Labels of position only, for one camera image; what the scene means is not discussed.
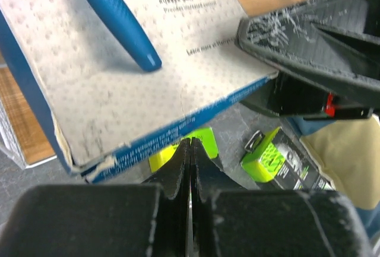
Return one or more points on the black green razor box portrait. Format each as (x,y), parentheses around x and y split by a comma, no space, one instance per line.
(273,161)

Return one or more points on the black green Gillette razor box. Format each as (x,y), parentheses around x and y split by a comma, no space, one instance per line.
(174,150)

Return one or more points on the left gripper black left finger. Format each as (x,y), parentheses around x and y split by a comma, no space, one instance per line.
(146,219)

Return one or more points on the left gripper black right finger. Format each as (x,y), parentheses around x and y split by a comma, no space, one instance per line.
(230,220)

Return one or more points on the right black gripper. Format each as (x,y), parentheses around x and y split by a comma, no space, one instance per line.
(332,44)

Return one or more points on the Harry's razor box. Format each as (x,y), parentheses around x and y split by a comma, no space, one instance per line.
(114,81)

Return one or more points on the blue beige checkered pillow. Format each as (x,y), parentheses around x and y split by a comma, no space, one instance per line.
(347,153)

